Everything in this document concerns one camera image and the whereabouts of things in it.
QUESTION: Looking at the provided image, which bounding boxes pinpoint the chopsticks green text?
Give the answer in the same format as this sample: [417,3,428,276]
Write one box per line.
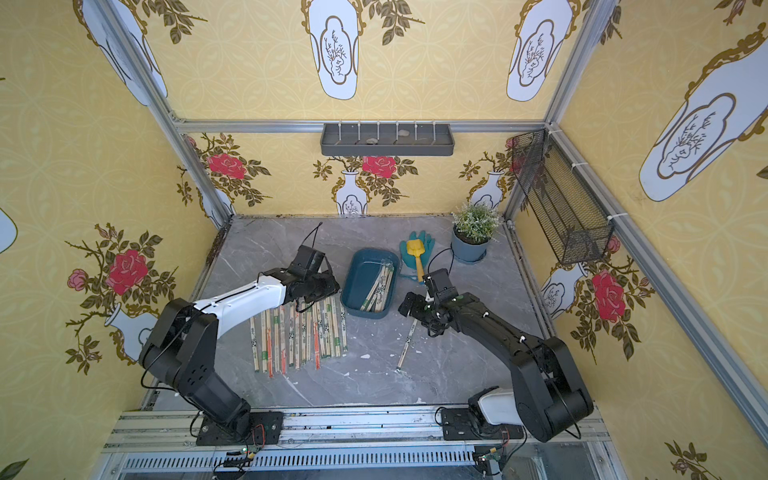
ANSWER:
[292,305,302,370]

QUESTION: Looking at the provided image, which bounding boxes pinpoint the chopsticks green label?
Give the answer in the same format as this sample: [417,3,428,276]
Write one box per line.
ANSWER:
[302,309,314,364]

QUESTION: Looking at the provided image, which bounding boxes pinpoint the chopsticks red print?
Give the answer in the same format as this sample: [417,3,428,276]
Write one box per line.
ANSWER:
[278,305,288,376]

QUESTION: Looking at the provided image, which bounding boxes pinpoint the chopsticks red leaf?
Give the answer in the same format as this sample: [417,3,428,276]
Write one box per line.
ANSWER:
[264,312,274,379]

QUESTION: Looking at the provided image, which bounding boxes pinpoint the chopsticks box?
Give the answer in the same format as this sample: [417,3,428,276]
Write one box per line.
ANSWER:
[328,297,342,358]

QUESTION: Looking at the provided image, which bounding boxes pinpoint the chopsticks bamboo print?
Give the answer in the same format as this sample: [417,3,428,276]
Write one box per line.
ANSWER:
[259,312,269,374]

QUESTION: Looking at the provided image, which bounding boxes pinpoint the teal plastic storage box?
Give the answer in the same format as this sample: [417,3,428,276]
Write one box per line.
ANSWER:
[341,248,399,320]

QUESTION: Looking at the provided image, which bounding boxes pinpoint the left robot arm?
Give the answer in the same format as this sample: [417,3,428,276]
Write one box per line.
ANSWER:
[139,269,339,439]

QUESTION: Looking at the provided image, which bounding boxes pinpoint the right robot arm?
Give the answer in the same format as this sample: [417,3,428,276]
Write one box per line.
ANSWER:
[398,292,594,442]

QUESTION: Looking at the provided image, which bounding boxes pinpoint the chopstick pile in box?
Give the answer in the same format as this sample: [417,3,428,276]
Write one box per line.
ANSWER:
[360,263,395,313]

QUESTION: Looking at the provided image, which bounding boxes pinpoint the green garden glove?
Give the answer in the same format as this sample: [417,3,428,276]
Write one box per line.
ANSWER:
[399,230,435,283]

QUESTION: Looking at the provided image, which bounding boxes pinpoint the yellow toy shovel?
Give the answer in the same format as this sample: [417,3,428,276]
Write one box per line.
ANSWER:
[406,239,425,283]

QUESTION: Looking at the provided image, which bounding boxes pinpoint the potted green plant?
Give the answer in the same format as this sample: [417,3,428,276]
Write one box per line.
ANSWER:
[452,203,500,264]

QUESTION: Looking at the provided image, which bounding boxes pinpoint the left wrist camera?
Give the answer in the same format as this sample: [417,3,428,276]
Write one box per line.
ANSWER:
[288,245,325,280]

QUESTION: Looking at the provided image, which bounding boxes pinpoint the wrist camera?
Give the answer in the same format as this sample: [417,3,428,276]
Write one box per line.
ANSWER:
[424,268,459,305]
[288,245,325,280]

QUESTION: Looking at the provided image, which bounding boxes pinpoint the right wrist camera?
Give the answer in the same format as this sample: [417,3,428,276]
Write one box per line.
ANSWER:
[424,268,459,305]

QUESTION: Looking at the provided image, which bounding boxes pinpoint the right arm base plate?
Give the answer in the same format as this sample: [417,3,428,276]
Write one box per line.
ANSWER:
[435,406,524,443]

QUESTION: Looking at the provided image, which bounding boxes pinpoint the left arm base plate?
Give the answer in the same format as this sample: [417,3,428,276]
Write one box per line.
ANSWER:
[196,410,285,447]

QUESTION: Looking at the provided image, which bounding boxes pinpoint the grey wall shelf tray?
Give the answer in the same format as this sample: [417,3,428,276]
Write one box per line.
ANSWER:
[320,121,456,157]

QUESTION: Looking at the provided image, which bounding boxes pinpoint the black wire mesh basket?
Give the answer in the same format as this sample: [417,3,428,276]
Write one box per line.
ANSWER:
[511,130,614,265]

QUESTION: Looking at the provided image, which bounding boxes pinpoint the aluminium front rail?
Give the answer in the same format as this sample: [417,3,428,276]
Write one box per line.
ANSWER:
[90,404,628,479]

